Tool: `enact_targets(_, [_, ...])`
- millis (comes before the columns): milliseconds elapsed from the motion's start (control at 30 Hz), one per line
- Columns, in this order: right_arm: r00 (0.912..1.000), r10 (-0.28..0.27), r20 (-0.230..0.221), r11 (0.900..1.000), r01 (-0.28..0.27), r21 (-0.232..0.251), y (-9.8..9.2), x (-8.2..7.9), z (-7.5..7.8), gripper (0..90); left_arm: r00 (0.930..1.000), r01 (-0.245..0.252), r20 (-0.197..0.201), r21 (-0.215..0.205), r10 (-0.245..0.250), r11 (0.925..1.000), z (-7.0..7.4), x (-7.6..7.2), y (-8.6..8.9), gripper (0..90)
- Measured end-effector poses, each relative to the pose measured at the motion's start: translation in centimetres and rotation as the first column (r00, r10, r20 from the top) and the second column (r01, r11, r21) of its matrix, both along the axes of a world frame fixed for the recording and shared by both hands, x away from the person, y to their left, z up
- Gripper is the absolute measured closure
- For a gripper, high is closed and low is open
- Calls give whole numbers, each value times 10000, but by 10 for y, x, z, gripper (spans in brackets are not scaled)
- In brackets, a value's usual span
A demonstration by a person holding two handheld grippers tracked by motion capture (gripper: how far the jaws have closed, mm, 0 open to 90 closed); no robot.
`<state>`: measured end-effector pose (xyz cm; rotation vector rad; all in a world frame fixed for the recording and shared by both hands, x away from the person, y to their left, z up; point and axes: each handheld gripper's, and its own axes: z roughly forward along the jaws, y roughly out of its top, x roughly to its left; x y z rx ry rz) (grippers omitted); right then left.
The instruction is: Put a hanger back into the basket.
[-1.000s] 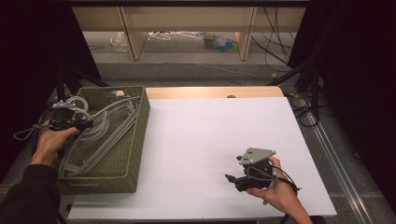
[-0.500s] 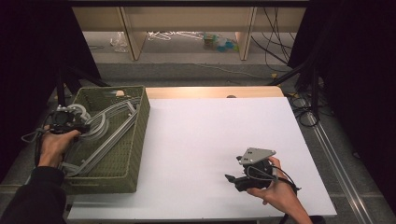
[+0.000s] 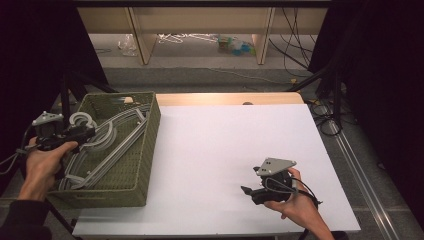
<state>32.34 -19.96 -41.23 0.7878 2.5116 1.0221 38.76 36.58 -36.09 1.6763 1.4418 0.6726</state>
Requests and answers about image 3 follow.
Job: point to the black metal stand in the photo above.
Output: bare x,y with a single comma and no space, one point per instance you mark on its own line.
337,100
65,100

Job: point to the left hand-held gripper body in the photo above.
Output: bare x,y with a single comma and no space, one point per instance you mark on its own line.
50,135

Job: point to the person's right hand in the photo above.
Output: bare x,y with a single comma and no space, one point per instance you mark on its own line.
300,206

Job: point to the clear plastic bag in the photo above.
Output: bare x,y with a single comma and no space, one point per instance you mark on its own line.
128,45

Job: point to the light wooden desk frame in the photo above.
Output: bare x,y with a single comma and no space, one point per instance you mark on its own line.
143,43

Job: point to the dark curtain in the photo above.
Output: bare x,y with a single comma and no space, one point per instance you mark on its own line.
383,83
30,66

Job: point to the white table sheet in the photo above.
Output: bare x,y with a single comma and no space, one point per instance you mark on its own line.
216,140

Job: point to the person's left hand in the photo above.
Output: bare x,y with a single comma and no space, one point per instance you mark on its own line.
41,166

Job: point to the green woven basket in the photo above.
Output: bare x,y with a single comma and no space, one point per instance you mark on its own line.
140,166

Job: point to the colourful plastic toys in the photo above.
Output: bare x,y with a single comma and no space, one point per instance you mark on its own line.
238,46

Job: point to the white hangers bundle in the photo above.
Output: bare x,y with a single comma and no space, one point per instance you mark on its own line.
170,39

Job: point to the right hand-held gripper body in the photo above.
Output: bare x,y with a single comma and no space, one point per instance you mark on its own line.
275,181

